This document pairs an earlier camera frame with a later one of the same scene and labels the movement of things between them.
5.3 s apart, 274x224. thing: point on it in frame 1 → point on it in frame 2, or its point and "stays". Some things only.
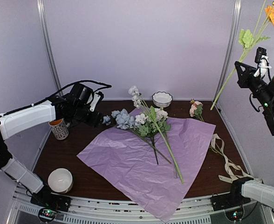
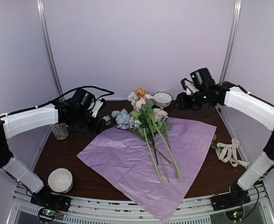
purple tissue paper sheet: (157, 172) stays
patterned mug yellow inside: (59, 128) stays
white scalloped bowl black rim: (162, 99) stays
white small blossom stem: (139, 101) → (159, 115)
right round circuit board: (235, 214) stays
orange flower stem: (247, 52) → (140, 92)
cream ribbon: (235, 171) → (226, 153)
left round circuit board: (46, 215) stays
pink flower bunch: (196, 109) → (140, 112)
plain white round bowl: (60, 180) stays
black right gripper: (243, 77) → (183, 103)
